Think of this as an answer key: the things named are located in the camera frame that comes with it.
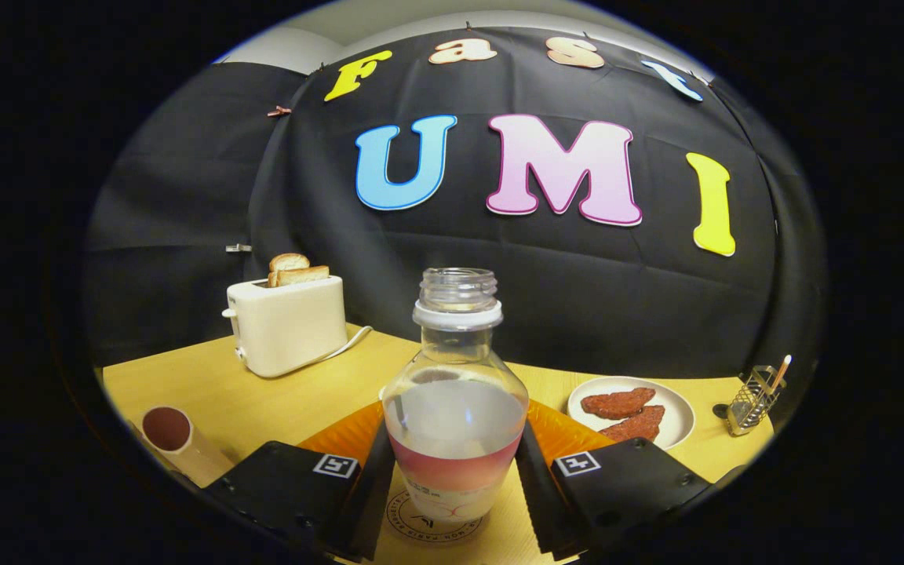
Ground cream toaster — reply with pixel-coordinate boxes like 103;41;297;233
222;275;348;379

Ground wooden table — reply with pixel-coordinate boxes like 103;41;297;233
99;323;776;565

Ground white round plate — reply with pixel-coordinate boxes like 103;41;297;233
567;377;696;450

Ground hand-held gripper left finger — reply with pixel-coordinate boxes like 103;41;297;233
205;403;396;562

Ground round wooden coaster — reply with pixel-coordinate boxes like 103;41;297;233
385;487;484;542

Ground brown meat patty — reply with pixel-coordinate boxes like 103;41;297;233
600;405;666;443
581;387;657;421

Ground white toaster cable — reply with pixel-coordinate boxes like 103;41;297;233
319;325;374;363

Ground wire utensil holder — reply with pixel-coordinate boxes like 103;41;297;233
727;355;793;436

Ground clear juice bottle pink label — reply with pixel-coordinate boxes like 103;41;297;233
382;268;530;523

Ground toast slice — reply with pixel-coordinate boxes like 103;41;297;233
268;253;312;287
274;265;330;287

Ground cream cup with wooden handle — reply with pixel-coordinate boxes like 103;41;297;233
140;406;233;487

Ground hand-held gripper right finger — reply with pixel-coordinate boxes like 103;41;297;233
515;400;724;560

